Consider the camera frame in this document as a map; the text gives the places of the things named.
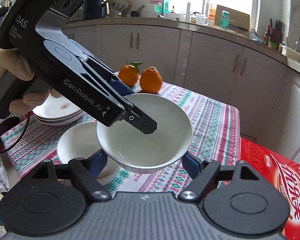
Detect knife block with knives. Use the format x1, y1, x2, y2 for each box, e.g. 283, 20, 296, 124
270, 18, 285, 44

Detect black air fryer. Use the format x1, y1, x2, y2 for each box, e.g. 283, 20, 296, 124
83, 0, 109, 20

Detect white bowl pink flowers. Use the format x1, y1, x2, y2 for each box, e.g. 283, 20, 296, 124
57, 122, 120, 185
96, 93, 193, 174

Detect red printed carton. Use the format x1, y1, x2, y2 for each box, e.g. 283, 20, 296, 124
240, 138, 300, 239

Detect white kitchen cabinets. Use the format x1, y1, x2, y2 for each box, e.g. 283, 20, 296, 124
63, 19, 300, 163

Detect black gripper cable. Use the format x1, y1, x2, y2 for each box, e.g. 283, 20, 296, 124
0, 109, 32, 157

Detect teal glass jar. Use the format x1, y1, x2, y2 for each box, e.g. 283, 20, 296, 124
220, 10, 230, 29

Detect gloved left hand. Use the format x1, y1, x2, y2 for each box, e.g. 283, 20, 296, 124
0, 47, 63, 117

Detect orange with green leaf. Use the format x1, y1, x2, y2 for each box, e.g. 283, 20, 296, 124
118, 61, 143, 87

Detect white plate with fruit print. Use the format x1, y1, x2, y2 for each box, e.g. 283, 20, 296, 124
33, 95, 85, 126

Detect striped patterned tablecloth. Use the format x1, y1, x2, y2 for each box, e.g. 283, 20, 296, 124
0, 83, 240, 193

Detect brown cardboard box on counter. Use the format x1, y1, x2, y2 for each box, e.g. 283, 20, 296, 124
214, 5, 250, 31

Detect bumpy orange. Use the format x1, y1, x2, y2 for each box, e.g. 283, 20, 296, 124
140, 67, 162, 94

